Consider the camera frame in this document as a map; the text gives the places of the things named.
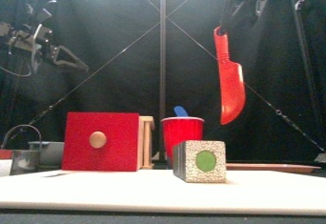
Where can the light blue bowl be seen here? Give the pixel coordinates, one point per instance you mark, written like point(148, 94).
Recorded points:
point(51, 153)

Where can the metal corner bracket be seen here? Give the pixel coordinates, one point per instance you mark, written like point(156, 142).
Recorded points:
point(321, 158)

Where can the toy nigiri sushi piece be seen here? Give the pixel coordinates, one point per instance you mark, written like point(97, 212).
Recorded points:
point(6, 164)

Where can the red-fronted wooden drawer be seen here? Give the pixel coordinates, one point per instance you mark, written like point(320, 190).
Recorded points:
point(110, 126)

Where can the brown flat plate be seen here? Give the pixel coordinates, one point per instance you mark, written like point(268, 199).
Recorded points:
point(276, 168)

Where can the wooden box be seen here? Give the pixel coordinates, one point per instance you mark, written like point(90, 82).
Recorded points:
point(148, 138)

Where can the blue stick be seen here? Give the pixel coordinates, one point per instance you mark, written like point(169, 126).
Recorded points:
point(181, 111)

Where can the grey vertical frame pole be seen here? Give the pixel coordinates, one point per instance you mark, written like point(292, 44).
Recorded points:
point(162, 59)

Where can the white cutting board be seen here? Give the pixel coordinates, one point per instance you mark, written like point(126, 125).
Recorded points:
point(128, 193)

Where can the toy sushi roll block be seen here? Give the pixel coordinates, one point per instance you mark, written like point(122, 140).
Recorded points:
point(206, 161)

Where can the red plastic toy knife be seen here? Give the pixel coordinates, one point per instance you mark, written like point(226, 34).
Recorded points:
point(232, 91)

